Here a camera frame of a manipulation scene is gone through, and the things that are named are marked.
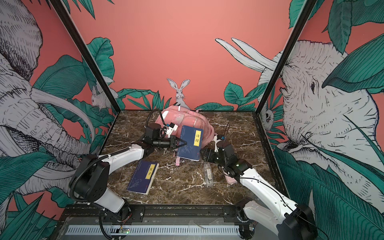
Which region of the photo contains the dark blue book yellow label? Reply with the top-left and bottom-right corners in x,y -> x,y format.
177,126 -> 204,161

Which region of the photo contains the pink student backpack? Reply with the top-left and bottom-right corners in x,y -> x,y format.
155,106 -> 215,165

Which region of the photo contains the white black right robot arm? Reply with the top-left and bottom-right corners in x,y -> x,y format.
200,141 -> 319,240

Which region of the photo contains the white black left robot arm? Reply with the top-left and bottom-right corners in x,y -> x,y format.
69,136 -> 187,222

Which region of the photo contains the pink pencil case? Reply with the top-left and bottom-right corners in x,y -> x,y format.
225,175 -> 238,185

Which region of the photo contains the clear plastic small case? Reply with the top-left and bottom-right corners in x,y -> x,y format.
204,163 -> 214,187

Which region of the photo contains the dark blue book left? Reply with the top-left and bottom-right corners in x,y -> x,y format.
126,161 -> 159,195

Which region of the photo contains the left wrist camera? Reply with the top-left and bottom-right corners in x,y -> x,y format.
145,123 -> 178,139

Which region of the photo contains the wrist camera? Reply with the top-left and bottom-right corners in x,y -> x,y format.
145,123 -> 178,139
213,134 -> 226,152

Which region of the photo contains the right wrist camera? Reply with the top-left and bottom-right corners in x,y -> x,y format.
213,134 -> 226,152

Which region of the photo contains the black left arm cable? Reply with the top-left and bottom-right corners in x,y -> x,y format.
69,146 -> 131,193

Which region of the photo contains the white perforated cable tray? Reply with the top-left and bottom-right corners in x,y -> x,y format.
65,225 -> 240,236

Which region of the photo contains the black front mounting rail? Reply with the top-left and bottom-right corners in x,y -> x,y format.
59,203 -> 301,224

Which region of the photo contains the black right corner frame post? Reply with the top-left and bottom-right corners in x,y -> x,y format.
256,0 -> 317,116

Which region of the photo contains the black corner frame post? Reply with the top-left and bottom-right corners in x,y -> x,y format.
256,0 -> 317,116
49,0 -> 121,114

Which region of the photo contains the black left corner frame post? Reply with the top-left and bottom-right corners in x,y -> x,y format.
49,0 -> 121,114

